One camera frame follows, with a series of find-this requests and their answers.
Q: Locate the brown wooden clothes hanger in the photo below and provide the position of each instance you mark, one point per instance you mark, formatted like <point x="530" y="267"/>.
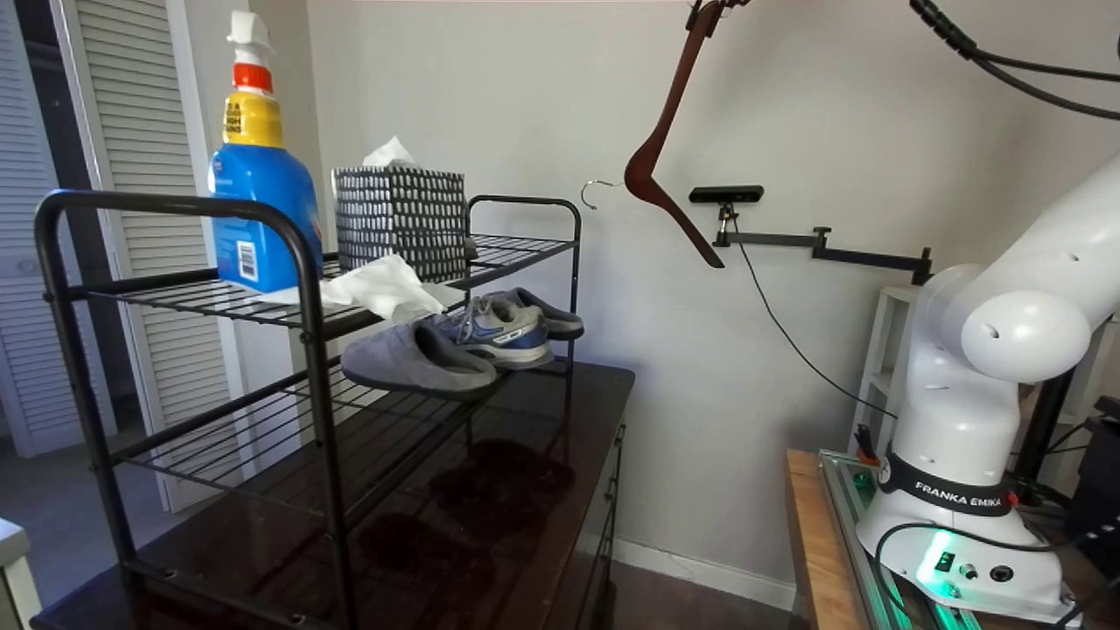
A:
<point x="665" y="127"/>

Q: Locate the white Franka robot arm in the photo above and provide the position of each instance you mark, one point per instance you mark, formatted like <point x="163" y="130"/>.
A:
<point x="980" y="350"/>

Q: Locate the dark grey shoe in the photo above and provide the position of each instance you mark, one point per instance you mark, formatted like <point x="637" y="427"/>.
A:
<point x="556" y="320"/>

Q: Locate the black metal shoe rack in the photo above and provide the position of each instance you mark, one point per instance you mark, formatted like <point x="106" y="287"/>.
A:
<point x="322" y="406"/>

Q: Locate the grey blue sneaker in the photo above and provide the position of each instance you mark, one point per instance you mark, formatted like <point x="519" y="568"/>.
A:
<point x="513" y="333"/>

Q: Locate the grey slipper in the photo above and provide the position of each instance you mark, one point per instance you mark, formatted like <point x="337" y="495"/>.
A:
<point x="414" y="363"/>

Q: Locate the white crumpled cloth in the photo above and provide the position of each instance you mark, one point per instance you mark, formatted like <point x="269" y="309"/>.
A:
<point x="380" y="284"/>

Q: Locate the patterned tissue box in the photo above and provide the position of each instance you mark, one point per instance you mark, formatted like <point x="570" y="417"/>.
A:
<point x="404" y="223"/>

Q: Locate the dark wooden dresser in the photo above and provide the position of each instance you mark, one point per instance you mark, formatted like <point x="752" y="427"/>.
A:
<point x="502" y="512"/>

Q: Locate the blue yellow spray bottle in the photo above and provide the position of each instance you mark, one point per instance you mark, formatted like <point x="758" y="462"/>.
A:
<point x="262" y="197"/>

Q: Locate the wooden table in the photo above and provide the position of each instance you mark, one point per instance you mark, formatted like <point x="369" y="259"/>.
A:
<point x="815" y="549"/>

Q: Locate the white louvered closet door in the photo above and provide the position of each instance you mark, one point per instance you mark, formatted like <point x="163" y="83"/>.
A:
<point x="152" y="116"/>

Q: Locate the white door with knob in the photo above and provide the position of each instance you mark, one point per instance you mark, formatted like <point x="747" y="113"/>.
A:
<point x="23" y="234"/>

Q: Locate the black control box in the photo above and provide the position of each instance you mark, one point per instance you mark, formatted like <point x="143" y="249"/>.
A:
<point x="1104" y="479"/>

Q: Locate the white furniture corner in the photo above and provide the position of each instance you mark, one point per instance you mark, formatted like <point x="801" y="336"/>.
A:
<point x="14" y="573"/>

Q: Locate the black stereo camera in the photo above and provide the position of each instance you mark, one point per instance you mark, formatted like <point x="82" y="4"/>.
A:
<point x="726" y="195"/>

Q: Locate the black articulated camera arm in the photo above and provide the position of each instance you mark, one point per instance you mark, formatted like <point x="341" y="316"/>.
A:
<point x="781" y="241"/>

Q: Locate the white shelf frame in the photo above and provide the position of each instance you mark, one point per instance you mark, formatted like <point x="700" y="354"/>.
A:
<point x="868" y="371"/>

